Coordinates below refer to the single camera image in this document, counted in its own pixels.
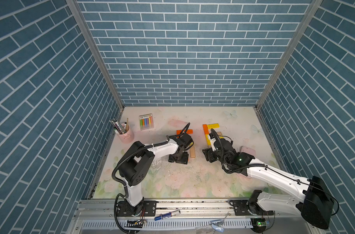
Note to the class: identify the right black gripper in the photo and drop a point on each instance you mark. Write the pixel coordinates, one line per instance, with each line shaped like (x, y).
(208, 154)

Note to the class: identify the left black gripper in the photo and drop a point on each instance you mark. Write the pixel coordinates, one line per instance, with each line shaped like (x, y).
(184, 161)

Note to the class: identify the yellow block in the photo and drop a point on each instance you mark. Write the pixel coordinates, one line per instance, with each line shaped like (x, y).
(208, 140)
(213, 126)

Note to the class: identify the orange block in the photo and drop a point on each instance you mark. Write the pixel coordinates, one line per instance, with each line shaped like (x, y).
(189, 131)
(205, 128)

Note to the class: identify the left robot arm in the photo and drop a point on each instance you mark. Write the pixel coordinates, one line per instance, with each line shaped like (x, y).
(133, 167)

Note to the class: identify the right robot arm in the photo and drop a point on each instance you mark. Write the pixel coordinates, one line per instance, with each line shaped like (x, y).
(308, 197)

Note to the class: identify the orange block top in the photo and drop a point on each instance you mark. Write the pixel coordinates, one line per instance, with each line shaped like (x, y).
(205, 128)

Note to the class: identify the pink plastic tray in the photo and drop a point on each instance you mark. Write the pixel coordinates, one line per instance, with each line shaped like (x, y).
(247, 150)

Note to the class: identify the highlighter marker pack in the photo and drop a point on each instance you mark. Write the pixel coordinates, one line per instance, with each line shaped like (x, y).
(146, 122)

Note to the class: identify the pink pen holder cup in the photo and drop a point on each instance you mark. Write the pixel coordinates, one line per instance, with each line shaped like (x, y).
(123, 131)

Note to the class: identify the blue screwdriver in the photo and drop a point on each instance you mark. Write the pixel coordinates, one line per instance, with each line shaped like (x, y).
(167, 215)

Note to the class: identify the blue white tape dispenser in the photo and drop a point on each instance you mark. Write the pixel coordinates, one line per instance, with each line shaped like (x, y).
(217, 225)

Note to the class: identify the green led circuit board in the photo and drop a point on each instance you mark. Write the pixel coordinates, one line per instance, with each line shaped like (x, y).
(259, 225)

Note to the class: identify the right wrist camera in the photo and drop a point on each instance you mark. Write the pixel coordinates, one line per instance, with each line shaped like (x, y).
(212, 142)

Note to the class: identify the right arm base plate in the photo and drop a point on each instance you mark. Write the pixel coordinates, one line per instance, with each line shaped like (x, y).
(243, 208)

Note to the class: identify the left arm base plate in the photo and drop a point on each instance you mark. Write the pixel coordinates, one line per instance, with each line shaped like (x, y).
(145, 208)

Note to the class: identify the aluminium front rail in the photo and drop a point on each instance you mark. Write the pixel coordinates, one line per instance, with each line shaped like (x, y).
(189, 208)

